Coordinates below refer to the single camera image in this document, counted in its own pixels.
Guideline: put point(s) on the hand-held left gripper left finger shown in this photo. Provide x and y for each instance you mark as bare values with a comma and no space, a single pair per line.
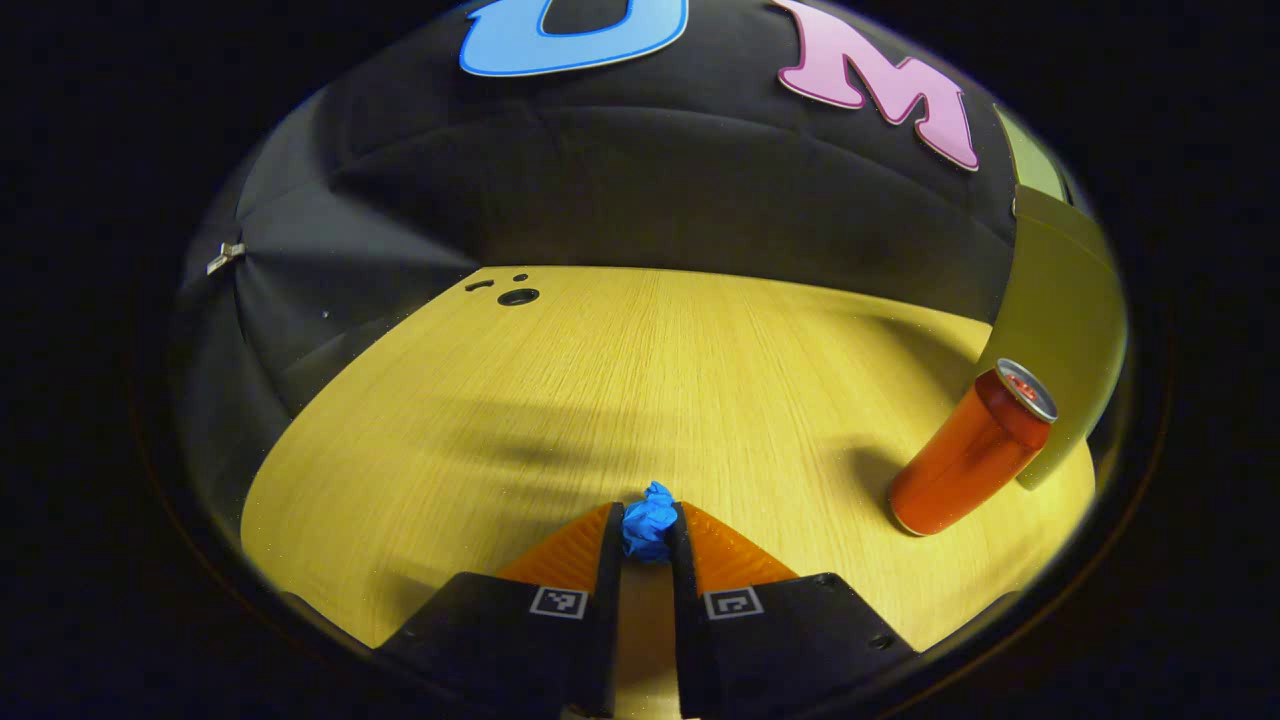
520,640

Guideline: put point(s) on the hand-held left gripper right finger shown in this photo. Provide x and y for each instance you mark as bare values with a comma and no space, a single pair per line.
780,640

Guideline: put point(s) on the blue paper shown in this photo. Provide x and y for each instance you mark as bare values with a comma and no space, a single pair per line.
648,525

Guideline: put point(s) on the orange pop can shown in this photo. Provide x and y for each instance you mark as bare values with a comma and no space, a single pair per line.
960,460

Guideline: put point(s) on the pale green desktop garbage bin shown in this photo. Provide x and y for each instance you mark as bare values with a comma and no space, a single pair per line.
1065,300

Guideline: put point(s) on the black backdrop cloth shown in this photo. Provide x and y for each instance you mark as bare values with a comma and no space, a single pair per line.
650,180

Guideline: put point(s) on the silver metal clip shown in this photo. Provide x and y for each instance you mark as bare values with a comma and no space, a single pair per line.
225,257

